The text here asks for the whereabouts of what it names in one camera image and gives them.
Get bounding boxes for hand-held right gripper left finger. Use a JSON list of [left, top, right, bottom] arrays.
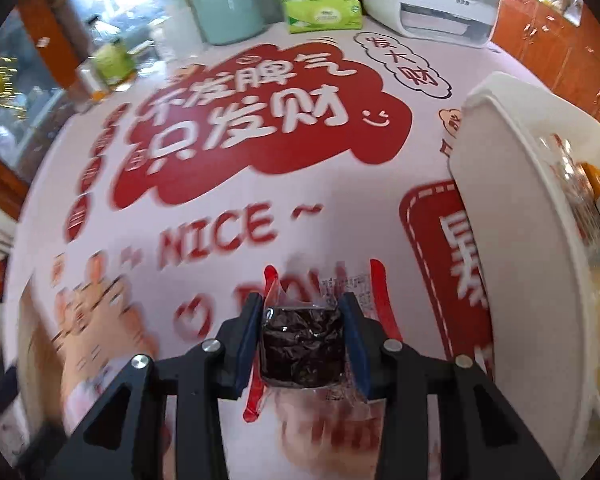
[[45, 292, 263, 480]]

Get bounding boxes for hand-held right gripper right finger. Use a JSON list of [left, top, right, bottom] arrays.
[[337, 292, 566, 480]]

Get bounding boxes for brown cake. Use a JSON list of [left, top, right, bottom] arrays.
[[245, 257, 401, 421]]

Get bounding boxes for white plastic bin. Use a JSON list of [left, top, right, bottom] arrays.
[[447, 71, 600, 480]]

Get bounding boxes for clear red print snack bag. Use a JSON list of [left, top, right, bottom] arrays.
[[540, 135, 600, 256]]

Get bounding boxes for small clear jar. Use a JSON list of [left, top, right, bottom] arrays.
[[76, 65, 106, 102]]

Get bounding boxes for clear bottle with green label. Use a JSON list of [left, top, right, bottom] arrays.
[[92, 42, 137, 87]]

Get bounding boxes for wooden framed glass door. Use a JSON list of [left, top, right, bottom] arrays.
[[20, 0, 346, 76], [0, 5, 83, 211]]

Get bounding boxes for green tissue pack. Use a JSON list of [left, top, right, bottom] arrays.
[[275, 0, 363, 34]]

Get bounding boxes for mint green bucket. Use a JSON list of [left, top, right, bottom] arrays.
[[189, 0, 267, 46]]

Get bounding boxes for wooden cabinets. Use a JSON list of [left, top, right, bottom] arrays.
[[490, 0, 600, 156]]

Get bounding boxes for white countertop appliance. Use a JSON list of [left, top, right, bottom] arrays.
[[342, 0, 506, 49]]

